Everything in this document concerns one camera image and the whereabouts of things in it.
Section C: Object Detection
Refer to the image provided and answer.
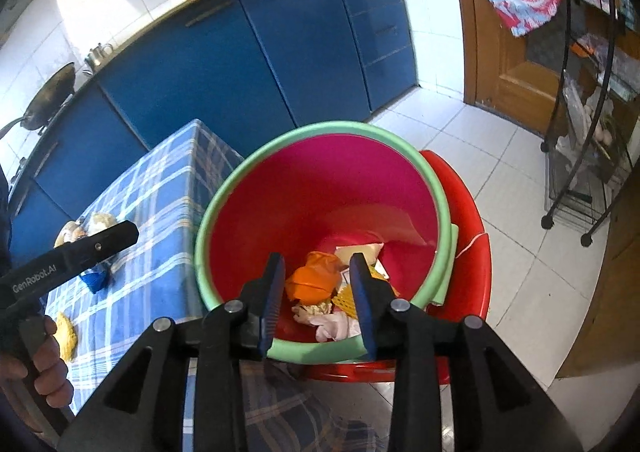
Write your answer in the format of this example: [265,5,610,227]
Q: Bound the white sock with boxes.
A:
[315,312,362,344]

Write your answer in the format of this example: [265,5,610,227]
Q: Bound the blue plaid tablecloth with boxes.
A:
[30,119,396,452]

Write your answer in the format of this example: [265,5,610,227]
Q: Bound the orange plastic bag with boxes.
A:
[287,252,346,305]

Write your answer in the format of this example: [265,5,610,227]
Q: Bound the blue kitchen base cabinets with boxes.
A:
[7,0,418,273]

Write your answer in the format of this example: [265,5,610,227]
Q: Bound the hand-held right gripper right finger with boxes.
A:
[348,252,583,452]

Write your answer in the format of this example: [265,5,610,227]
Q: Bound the wooden door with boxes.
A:
[445,0,640,133]

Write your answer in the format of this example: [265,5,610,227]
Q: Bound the pale fruit peel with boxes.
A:
[334,242,386,267]

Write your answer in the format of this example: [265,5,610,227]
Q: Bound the white plastic bag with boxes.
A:
[557,82,616,157]

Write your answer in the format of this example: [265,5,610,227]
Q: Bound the person's left hand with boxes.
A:
[0,314,71,410]

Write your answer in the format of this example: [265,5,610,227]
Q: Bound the brown wooden cabinet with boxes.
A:
[555,212,640,380]

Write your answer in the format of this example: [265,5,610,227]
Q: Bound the metal teapot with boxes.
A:
[82,42,115,75]

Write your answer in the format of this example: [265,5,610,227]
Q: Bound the yellow foam fruit net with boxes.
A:
[330,262,401,321]
[52,312,78,363]

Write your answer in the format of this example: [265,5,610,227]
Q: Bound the tan ginger root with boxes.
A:
[85,212,118,237]

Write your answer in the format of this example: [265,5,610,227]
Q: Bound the red bucket with green rim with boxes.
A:
[194,120,460,365]

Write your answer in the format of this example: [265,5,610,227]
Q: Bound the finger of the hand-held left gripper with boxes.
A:
[52,219,140,275]

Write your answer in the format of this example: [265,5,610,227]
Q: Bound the blue mesh cloth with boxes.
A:
[80,266,113,293]

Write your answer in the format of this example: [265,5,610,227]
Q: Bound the red plastic stool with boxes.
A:
[300,150,493,383]

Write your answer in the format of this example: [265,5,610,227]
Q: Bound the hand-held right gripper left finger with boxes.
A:
[57,252,287,452]

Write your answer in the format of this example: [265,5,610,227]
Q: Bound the black wire rack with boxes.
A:
[540,0,640,247]

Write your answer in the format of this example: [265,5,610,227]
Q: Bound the black wok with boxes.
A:
[0,62,77,140]

